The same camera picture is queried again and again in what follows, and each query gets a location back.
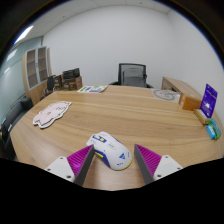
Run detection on wooden shelf unit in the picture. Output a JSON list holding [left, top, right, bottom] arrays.
[[21, 45, 53, 107]]

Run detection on wooden card stand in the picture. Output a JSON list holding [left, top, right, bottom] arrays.
[[193, 108, 211, 126]]

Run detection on printed sticker sheet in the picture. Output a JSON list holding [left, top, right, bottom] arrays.
[[76, 85, 109, 94]]

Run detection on black mesh office chair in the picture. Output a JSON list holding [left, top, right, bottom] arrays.
[[109, 62, 154, 89]]

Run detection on black sofa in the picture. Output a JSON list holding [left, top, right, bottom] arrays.
[[1, 96, 34, 161]]

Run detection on white blue yellow computer mouse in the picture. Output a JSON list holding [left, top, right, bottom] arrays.
[[86, 131, 133, 171]]

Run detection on small black chair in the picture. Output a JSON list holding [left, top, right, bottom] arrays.
[[45, 75, 57, 95]]

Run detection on small brown cardboard box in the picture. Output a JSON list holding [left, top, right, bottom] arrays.
[[54, 74, 64, 90]]

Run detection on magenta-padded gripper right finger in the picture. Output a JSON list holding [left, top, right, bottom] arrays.
[[134, 143, 184, 185]]

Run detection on black mesh basket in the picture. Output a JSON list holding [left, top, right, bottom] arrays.
[[62, 67, 81, 80]]

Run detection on green and blue pack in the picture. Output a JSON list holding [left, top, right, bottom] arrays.
[[205, 117, 222, 141]]

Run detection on orange-brown cardboard box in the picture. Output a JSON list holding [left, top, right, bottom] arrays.
[[179, 92, 203, 112]]

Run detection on ceiling light panel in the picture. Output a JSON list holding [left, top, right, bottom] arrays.
[[13, 25, 34, 45]]

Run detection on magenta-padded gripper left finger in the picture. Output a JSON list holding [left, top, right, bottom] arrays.
[[44, 144, 96, 187]]

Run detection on purple sign card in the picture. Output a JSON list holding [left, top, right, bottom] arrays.
[[199, 83, 218, 119]]

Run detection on large brown cardboard box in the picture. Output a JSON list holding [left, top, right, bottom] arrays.
[[62, 75, 83, 91]]

